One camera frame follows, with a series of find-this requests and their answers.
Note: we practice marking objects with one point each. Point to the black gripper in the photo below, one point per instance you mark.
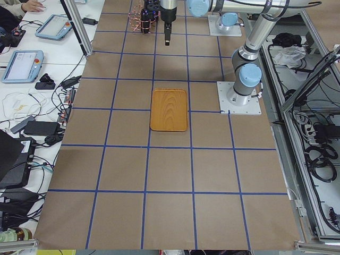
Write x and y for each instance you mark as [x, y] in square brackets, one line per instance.
[168, 17]

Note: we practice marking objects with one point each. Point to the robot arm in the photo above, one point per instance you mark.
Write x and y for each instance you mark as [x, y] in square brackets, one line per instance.
[270, 12]
[247, 73]

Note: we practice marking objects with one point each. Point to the wooden tray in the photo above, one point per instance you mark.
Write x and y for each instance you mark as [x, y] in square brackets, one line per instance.
[169, 110]

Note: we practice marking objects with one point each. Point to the person hand on mouse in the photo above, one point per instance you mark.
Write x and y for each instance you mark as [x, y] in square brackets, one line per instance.
[32, 6]

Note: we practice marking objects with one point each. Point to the blue teach pendant far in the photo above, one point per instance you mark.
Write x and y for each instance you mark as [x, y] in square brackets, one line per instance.
[54, 28]

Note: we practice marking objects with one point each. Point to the blue teach pendant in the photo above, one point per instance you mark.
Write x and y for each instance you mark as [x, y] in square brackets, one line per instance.
[23, 67]
[54, 28]

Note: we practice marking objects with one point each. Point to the white crumpled cloth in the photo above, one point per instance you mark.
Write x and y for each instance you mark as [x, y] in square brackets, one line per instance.
[290, 56]

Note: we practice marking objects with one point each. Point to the blue teach pendant near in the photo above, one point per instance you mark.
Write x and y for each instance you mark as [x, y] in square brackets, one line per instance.
[23, 67]

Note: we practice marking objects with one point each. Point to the black power brick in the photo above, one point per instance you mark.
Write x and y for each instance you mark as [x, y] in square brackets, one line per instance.
[41, 128]

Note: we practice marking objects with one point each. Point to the black laptop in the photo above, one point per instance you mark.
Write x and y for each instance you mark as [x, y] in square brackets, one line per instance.
[16, 154]

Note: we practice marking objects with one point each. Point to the copper wire bottle basket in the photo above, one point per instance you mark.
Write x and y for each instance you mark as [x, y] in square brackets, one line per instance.
[134, 17]

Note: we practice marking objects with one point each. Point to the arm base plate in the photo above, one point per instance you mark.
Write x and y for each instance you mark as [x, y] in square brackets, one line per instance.
[232, 103]
[226, 24]

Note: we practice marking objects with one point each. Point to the aluminium frame post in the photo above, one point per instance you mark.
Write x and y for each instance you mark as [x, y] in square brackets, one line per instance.
[74, 17]

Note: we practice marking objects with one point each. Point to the aluminium side frame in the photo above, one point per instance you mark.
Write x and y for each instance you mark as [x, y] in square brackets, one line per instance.
[303, 106]

